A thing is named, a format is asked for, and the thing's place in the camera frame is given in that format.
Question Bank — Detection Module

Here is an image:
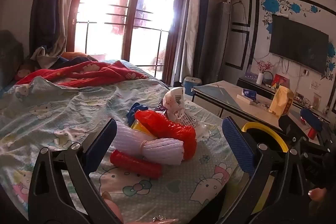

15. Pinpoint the white printed plastic bag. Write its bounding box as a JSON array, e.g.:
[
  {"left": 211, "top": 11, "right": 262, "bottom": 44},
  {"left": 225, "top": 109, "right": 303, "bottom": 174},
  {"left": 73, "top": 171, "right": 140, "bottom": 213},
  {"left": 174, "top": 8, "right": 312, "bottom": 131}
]
[{"left": 161, "top": 87, "right": 210, "bottom": 140}]

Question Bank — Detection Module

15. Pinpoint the white vase with red flowers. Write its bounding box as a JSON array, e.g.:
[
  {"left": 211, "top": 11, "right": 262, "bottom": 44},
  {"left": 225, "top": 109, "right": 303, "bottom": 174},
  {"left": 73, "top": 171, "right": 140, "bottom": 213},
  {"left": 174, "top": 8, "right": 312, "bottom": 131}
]
[{"left": 256, "top": 60, "right": 273, "bottom": 85}]

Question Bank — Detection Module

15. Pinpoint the white coffee table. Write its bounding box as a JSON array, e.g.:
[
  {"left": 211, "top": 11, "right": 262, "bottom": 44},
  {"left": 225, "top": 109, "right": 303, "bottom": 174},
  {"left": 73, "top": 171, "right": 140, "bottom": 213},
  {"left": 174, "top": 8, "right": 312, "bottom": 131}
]
[{"left": 192, "top": 80, "right": 324, "bottom": 146}]

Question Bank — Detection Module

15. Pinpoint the orange plush toy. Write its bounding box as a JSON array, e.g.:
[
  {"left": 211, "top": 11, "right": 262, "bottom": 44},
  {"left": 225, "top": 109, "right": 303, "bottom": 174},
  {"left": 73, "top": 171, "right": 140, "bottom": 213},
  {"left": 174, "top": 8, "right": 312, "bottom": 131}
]
[{"left": 60, "top": 51, "right": 99, "bottom": 62}]

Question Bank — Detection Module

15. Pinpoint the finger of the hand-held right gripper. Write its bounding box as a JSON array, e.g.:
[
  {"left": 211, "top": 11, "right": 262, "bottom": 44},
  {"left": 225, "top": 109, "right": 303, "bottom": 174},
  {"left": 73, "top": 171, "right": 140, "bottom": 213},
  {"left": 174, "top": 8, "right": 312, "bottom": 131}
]
[
  {"left": 278, "top": 114, "right": 310, "bottom": 147},
  {"left": 300, "top": 107, "right": 331, "bottom": 135}
]

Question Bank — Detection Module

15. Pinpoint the grey tower air conditioner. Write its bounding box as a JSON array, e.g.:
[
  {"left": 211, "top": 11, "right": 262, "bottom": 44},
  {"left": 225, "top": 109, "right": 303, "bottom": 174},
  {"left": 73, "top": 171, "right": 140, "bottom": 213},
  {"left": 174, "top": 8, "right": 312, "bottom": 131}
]
[{"left": 210, "top": 1, "right": 233, "bottom": 84}]

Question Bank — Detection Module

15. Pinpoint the red plastic bag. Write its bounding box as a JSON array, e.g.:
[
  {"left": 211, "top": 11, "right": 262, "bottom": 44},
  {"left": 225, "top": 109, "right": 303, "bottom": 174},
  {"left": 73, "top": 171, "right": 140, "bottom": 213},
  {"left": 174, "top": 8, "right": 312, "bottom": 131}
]
[{"left": 134, "top": 109, "right": 197, "bottom": 161}]

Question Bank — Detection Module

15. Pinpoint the wall mounted television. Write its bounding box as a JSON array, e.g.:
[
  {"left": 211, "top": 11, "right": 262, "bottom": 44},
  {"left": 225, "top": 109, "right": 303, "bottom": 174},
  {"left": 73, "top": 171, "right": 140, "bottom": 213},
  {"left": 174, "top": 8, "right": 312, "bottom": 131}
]
[{"left": 268, "top": 14, "right": 330, "bottom": 75}]

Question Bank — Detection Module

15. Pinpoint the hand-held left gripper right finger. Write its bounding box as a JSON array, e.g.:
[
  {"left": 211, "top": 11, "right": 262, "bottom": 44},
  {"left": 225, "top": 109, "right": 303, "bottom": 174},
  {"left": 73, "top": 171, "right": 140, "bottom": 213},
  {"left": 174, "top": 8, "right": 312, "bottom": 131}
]
[{"left": 220, "top": 116, "right": 314, "bottom": 224}]

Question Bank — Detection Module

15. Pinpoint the red printed card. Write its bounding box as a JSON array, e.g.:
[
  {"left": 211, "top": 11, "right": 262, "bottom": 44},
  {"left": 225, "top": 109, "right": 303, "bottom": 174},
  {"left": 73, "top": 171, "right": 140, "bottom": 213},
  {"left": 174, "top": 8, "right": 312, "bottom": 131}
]
[{"left": 272, "top": 74, "right": 290, "bottom": 89}]

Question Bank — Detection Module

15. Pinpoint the person's right hand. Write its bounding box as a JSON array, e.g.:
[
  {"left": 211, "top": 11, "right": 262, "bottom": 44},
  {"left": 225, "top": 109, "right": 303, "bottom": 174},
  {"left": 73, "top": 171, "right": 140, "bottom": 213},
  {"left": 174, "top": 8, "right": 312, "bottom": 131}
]
[{"left": 308, "top": 187, "right": 328, "bottom": 203}]

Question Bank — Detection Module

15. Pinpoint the blue wrapper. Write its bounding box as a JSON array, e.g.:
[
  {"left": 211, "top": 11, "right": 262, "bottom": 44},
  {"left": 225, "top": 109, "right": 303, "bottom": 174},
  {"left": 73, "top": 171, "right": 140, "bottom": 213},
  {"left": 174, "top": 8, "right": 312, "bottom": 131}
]
[{"left": 126, "top": 103, "right": 149, "bottom": 127}]

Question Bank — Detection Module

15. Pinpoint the yellow paper bag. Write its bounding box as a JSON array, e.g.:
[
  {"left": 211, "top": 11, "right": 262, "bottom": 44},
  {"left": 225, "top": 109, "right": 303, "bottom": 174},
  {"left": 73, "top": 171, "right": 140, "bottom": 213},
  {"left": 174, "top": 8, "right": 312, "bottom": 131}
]
[{"left": 268, "top": 85, "right": 295, "bottom": 117}]

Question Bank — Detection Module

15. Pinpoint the yellow and white wrapper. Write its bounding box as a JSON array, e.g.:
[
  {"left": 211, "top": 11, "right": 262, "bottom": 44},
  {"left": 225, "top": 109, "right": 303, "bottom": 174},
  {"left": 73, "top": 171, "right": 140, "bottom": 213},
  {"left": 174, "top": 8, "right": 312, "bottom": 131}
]
[{"left": 130, "top": 120, "right": 158, "bottom": 138}]

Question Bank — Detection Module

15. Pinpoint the red printed blanket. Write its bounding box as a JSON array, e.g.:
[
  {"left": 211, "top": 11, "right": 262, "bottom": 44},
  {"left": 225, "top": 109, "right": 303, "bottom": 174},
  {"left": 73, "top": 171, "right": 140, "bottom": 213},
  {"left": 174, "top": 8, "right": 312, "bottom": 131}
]
[{"left": 14, "top": 60, "right": 149, "bottom": 89}]

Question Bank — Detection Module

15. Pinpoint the blue tissue pack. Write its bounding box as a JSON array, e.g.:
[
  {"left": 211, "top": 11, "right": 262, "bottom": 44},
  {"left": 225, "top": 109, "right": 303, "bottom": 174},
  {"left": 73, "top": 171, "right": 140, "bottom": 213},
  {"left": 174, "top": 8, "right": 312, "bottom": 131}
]
[{"left": 242, "top": 89, "right": 256, "bottom": 100}]

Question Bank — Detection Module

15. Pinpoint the wooden framed window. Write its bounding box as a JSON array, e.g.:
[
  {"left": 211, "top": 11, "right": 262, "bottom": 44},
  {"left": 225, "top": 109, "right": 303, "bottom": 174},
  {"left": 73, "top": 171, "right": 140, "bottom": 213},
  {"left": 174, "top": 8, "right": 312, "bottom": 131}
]
[{"left": 67, "top": 0, "right": 196, "bottom": 85}]

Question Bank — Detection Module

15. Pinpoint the purple box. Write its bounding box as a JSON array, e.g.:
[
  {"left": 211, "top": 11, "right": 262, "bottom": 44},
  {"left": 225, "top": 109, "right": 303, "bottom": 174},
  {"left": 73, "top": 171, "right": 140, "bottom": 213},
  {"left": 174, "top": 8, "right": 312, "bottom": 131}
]
[{"left": 245, "top": 70, "right": 259, "bottom": 81}]

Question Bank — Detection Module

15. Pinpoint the beige crumpled cloth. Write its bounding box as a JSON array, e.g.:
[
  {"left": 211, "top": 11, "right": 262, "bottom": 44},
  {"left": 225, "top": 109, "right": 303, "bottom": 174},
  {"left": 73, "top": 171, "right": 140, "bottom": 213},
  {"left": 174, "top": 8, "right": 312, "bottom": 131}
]
[{"left": 30, "top": 46, "right": 63, "bottom": 69}]

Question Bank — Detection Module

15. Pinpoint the red ribbed tube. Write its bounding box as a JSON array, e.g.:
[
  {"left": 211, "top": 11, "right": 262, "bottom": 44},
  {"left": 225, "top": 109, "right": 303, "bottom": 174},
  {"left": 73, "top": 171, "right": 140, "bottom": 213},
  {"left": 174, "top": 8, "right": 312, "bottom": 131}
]
[{"left": 110, "top": 150, "right": 163, "bottom": 179}]

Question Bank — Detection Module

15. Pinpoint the blue flower wall decal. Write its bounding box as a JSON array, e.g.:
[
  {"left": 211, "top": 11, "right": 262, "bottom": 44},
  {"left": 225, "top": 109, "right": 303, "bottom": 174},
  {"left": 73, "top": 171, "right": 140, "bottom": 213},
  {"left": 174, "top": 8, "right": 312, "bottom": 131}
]
[{"left": 260, "top": 0, "right": 336, "bottom": 80}]

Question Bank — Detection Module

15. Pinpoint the dark haired doll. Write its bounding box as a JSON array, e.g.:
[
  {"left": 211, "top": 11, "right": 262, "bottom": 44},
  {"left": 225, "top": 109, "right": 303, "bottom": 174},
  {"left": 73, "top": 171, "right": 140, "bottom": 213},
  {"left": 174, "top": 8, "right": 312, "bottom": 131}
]
[{"left": 14, "top": 63, "right": 33, "bottom": 81}]

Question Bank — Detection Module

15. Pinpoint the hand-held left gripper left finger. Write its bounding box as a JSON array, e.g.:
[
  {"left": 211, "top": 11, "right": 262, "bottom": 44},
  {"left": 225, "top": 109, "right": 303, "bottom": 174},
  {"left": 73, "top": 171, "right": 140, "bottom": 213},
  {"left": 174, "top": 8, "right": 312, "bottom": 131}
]
[{"left": 28, "top": 119, "right": 118, "bottom": 224}]

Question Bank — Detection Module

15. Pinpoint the person's left hand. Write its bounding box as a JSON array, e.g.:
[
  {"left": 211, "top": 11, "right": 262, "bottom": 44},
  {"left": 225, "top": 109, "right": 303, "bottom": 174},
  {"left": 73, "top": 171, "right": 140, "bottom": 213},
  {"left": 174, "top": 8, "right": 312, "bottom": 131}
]
[{"left": 101, "top": 190, "right": 125, "bottom": 224}]

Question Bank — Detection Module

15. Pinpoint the round black framed ornament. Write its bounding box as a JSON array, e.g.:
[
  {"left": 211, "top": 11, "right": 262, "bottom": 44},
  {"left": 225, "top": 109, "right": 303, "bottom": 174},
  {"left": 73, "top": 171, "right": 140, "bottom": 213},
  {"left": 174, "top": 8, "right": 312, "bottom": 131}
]
[{"left": 262, "top": 71, "right": 275, "bottom": 86}]

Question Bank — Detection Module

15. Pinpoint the yellow rimmed black bin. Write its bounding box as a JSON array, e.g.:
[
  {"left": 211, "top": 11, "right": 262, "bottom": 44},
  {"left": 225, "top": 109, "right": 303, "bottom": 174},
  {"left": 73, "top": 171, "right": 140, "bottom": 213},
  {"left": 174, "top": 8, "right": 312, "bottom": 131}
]
[{"left": 241, "top": 122, "right": 290, "bottom": 215}]

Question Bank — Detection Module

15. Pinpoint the small blue and white bin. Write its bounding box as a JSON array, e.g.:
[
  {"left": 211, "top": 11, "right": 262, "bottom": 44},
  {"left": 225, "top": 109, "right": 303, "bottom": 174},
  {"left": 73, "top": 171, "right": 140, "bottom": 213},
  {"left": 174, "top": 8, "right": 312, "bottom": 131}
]
[{"left": 182, "top": 76, "right": 202, "bottom": 94}]

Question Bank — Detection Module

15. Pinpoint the cartoon printed bed sheet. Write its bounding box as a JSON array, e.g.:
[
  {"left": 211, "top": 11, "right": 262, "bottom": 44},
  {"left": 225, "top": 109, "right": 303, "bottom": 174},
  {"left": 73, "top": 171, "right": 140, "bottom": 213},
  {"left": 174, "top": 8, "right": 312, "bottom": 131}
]
[{"left": 0, "top": 60, "right": 252, "bottom": 224}]

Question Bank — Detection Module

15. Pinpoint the grey padded headboard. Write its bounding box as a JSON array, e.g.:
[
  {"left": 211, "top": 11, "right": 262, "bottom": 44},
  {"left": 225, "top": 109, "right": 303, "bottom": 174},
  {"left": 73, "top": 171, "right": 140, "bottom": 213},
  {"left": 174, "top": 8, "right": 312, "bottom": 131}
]
[{"left": 0, "top": 30, "right": 25, "bottom": 90}]

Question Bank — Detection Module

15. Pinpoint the white foam net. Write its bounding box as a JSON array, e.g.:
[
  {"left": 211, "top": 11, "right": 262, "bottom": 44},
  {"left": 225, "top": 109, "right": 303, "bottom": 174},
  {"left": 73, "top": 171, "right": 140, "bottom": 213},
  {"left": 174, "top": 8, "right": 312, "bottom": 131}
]
[{"left": 109, "top": 122, "right": 184, "bottom": 165}]

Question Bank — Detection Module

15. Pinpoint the blue and beige curtain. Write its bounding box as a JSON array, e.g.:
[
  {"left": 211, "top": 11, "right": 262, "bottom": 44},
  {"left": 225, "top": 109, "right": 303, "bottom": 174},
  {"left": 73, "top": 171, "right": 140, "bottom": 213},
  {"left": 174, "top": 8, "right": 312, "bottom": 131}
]
[
  {"left": 173, "top": 0, "right": 219, "bottom": 85},
  {"left": 29, "top": 0, "right": 97, "bottom": 62}
]

